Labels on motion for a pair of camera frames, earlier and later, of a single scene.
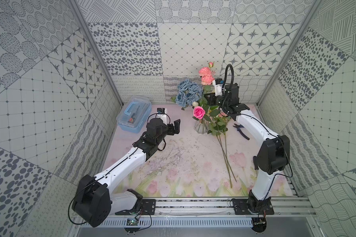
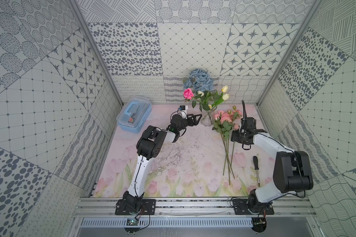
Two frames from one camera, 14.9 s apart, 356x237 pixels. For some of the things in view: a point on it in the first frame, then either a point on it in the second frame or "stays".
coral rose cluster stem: (206, 74) → (226, 120)
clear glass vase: (201, 126) → (207, 118)
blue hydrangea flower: (188, 93) → (199, 80)
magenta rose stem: (199, 113) → (188, 95)
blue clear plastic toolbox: (134, 114) stays
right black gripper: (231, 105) → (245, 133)
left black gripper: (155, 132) → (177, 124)
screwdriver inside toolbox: (132, 117) stays
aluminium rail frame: (215, 208) stays
